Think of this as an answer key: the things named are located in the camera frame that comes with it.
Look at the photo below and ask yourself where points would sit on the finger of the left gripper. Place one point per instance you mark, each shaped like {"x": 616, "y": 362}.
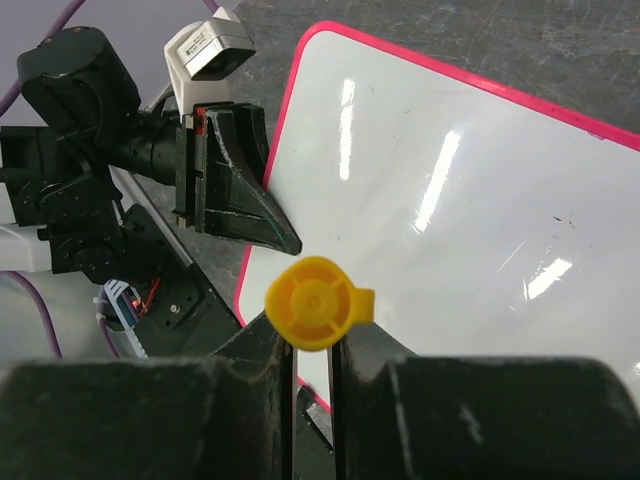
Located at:
{"x": 233, "y": 202}

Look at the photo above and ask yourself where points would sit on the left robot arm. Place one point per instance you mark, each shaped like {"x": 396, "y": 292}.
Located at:
{"x": 58, "y": 175}

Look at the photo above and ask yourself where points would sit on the orange capped marker pen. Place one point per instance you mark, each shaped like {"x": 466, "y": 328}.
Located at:
{"x": 313, "y": 304}

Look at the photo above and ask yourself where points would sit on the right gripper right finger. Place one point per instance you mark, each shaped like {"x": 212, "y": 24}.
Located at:
{"x": 399, "y": 415}

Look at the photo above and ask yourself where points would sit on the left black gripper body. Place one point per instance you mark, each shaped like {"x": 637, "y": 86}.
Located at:
{"x": 190, "y": 169}

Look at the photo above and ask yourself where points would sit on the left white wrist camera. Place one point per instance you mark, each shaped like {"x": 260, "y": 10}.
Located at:
{"x": 202, "y": 55}

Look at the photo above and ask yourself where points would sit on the pink framed whiteboard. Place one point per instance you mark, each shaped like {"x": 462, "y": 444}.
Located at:
{"x": 486, "y": 220}

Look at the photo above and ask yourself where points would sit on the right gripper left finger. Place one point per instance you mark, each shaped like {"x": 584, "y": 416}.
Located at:
{"x": 118, "y": 419}

